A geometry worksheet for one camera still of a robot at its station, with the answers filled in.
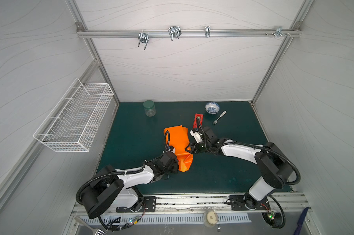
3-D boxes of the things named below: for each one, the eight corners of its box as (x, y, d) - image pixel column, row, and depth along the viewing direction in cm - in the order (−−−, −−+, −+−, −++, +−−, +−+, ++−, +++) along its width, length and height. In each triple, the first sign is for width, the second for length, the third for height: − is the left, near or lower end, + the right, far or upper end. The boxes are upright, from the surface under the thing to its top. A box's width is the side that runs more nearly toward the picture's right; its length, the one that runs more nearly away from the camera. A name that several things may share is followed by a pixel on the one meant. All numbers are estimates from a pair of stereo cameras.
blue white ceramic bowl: (205, 114, 114) (206, 111, 111) (204, 105, 121) (205, 102, 118) (219, 114, 114) (220, 111, 111) (217, 105, 121) (218, 102, 118)
